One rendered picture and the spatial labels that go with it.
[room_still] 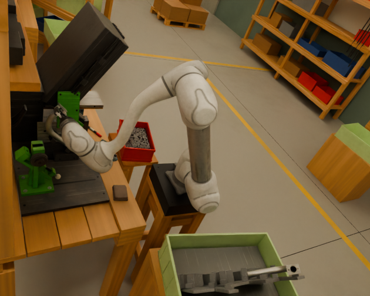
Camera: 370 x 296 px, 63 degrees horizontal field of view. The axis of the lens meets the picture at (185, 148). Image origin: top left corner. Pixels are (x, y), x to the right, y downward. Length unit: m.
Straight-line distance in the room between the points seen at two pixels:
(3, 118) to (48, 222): 0.75
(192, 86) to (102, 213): 0.85
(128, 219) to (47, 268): 1.00
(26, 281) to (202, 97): 1.82
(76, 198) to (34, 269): 0.93
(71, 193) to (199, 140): 0.77
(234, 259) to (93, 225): 0.78
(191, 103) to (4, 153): 0.62
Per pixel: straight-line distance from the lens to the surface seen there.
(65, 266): 2.50
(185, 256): 1.67
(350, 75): 6.16
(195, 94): 1.12
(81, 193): 1.71
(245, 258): 1.83
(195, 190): 1.53
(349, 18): 7.13
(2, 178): 1.15
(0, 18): 0.84
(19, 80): 1.28
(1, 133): 1.02
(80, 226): 1.61
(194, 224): 2.02
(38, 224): 1.62
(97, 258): 2.55
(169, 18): 7.70
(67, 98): 1.77
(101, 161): 1.47
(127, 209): 1.68
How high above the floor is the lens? 2.19
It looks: 36 degrees down
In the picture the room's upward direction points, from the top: 23 degrees clockwise
